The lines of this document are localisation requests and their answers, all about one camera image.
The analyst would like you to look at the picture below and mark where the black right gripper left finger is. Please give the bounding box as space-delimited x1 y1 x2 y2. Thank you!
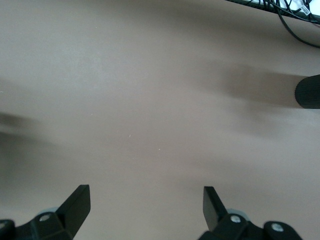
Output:
14 184 91 240

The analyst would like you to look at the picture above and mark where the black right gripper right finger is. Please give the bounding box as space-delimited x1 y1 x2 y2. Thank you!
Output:
197 185 264 240

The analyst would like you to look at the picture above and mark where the black ribbed cylinder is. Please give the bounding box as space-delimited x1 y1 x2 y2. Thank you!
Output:
294 73 320 110

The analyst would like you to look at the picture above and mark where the black looping floor cable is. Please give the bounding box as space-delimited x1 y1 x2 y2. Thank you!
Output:
274 0 320 49

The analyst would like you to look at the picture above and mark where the white cable label tag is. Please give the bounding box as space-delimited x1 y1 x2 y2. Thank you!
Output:
300 2 311 16

